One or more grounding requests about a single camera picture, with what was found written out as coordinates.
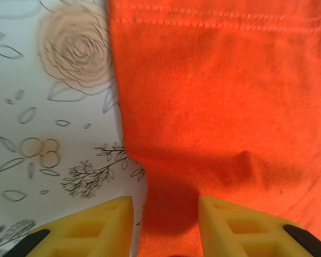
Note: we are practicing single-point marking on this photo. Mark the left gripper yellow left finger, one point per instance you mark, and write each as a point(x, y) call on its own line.
point(91, 230)

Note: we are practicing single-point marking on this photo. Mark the bright orange t-shirt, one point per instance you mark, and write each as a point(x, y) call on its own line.
point(219, 101)

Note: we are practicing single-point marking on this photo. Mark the floral patterned table cover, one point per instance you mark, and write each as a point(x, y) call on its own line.
point(42, 120)

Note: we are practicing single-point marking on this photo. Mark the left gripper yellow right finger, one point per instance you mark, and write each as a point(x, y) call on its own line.
point(243, 230)

